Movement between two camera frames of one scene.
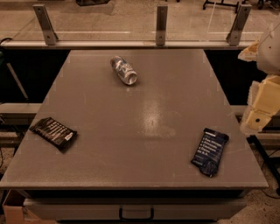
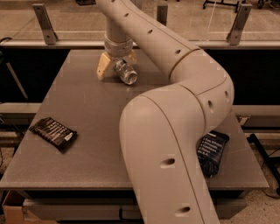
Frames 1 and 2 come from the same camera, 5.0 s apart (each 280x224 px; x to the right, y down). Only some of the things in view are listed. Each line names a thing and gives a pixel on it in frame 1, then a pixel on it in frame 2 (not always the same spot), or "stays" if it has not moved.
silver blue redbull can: [123, 70] stays
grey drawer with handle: [134, 208] stays
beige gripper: [269, 53] to [117, 48]
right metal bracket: [233, 38] stays
